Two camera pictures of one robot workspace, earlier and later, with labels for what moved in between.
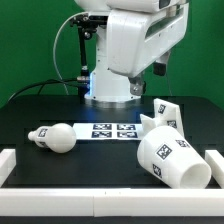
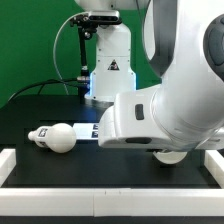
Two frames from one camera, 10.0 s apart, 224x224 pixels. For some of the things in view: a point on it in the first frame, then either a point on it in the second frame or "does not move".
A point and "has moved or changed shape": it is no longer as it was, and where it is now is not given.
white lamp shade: (167, 154) has moved or changed shape
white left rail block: (8, 162) does not move
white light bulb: (58, 137) does not move
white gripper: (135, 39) → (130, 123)
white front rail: (112, 202) does not move
